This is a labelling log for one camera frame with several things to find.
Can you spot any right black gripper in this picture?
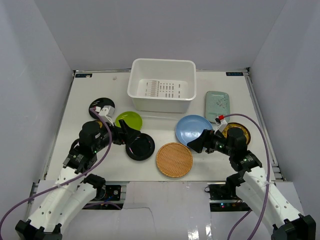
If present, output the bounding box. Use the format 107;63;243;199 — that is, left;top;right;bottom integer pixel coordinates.
187;128;234;157

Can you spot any lime green round plate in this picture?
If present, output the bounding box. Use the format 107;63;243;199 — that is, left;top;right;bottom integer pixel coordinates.
115;111;143;131

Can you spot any black bowl with striped rim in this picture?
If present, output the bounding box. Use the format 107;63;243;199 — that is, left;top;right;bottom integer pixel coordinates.
125;133;155;161

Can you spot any blue round plate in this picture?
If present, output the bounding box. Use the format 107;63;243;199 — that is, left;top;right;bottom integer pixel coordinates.
175;114;213;146

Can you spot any yellow patterned plate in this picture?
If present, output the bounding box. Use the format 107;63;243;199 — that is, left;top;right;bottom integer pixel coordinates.
222;122;251;145

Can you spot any light green rectangular plate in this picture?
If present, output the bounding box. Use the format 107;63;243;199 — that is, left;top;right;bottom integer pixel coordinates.
205;91;231;124

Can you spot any woven bamboo round plate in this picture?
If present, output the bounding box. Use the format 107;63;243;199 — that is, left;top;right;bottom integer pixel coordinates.
156;142;193;178

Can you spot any black round plate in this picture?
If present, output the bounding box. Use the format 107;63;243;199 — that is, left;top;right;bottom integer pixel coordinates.
88;97;116;120

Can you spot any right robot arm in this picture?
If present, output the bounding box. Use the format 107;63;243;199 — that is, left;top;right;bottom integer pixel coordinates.
187;128;316;240

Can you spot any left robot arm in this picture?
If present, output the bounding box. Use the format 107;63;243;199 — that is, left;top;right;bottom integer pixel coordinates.
15;120;141;240

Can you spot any white plastic bin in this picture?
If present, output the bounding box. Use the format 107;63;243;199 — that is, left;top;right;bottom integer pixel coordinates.
127;58;197;114

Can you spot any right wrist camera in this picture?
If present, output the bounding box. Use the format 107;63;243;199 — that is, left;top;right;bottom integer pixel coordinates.
215;115;228;133

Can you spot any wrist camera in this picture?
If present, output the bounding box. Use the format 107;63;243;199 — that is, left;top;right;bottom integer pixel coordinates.
94;105;115;125
215;115;228;133

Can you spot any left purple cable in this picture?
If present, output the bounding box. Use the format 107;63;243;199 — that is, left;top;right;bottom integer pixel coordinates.
0;107;122;235

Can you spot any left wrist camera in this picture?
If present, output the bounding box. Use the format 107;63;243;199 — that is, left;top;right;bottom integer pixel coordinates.
94;105;115;125

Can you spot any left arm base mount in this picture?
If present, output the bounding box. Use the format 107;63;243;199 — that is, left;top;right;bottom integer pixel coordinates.
83;184;126;210

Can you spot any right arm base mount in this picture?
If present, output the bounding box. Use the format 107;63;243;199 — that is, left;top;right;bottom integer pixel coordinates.
204;182;250;213

